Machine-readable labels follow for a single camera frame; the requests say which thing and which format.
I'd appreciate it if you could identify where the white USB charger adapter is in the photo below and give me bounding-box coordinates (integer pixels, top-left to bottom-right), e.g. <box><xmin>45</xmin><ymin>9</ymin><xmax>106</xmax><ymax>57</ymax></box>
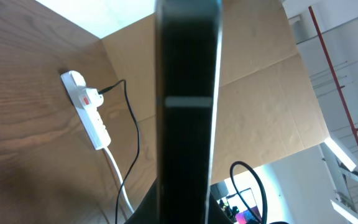
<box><xmin>79</xmin><ymin>88</ymin><xmax>104</xmax><ymax>110</ymax></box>

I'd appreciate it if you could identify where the ceiling light fixture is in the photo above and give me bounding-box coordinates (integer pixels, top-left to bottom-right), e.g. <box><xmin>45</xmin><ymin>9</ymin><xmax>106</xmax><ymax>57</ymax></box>
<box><xmin>324</xmin><ymin>136</ymin><xmax>358</xmax><ymax>172</ymax></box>

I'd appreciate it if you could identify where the black right camera cable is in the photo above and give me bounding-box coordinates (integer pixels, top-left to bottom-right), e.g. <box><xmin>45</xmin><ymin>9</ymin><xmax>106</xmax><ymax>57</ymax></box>
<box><xmin>229</xmin><ymin>161</ymin><xmax>290</xmax><ymax>224</ymax></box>

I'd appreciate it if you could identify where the laptop with colourful screen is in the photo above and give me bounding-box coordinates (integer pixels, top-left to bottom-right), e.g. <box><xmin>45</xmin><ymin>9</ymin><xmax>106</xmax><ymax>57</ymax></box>
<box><xmin>226</xmin><ymin>188</ymin><xmax>262</xmax><ymax>224</ymax></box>

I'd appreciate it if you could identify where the bronze Galaxy smartphone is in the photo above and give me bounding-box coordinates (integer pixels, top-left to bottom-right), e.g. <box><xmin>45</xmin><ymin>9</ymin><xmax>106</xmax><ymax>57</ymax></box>
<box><xmin>154</xmin><ymin>0</ymin><xmax>224</xmax><ymax>224</ymax></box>

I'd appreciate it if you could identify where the black charger cable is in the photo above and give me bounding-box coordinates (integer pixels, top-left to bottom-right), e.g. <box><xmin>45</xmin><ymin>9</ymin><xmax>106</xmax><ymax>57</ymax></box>
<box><xmin>97</xmin><ymin>79</ymin><xmax>141</xmax><ymax>224</ymax></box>

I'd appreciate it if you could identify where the white power strip cord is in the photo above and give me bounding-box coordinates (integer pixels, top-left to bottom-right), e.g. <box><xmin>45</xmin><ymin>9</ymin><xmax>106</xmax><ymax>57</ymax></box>
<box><xmin>103</xmin><ymin>146</ymin><xmax>135</xmax><ymax>218</ymax></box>

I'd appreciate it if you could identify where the white power strip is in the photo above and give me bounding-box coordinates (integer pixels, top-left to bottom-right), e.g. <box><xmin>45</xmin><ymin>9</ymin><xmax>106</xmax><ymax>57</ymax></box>
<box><xmin>60</xmin><ymin>70</ymin><xmax>111</xmax><ymax>150</ymax></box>

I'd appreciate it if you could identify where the brown cardboard sheet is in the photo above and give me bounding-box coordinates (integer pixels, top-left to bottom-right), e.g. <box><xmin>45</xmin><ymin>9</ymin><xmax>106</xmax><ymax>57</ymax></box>
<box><xmin>100</xmin><ymin>0</ymin><xmax>331</xmax><ymax>200</ymax></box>

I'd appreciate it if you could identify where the red metal frame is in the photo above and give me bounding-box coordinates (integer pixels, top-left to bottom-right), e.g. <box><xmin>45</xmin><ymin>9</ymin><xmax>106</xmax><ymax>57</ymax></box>
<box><xmin>308</xmin><ymin>6</ymin><xmax>358</xmax><ymax>147</ymax></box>

